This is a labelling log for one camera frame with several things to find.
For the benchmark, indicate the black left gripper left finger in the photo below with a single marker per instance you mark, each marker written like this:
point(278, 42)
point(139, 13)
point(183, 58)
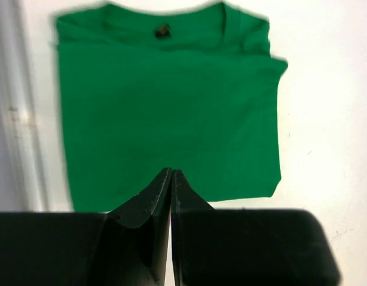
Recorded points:
point(127, 246)

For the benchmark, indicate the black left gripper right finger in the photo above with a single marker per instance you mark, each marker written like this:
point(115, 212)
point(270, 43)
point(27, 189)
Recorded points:
point(246, 246)

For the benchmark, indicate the green t shirt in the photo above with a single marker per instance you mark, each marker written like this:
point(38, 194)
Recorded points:
point(140, 92)

